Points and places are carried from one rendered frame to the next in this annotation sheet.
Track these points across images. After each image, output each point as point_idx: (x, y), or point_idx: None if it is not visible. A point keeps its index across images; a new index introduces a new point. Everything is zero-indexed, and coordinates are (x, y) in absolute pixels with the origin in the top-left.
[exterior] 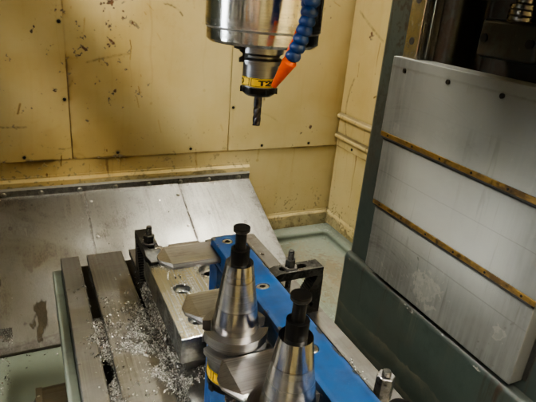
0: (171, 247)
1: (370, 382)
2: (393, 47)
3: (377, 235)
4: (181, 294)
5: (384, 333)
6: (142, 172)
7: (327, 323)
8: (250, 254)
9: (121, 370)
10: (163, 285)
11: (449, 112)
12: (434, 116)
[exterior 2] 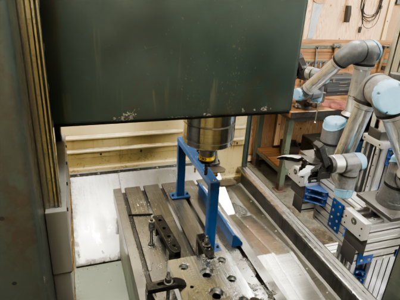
0: (233, 183)
1: (139, 263)
2: (41, 225)
3: None
4: (231, 274)
5: None
6: None
7: (144, 297)
8: (207, 175)
9: (252, 275)
10: (242, 280)
11: (68, 197)
12: (68, 209)
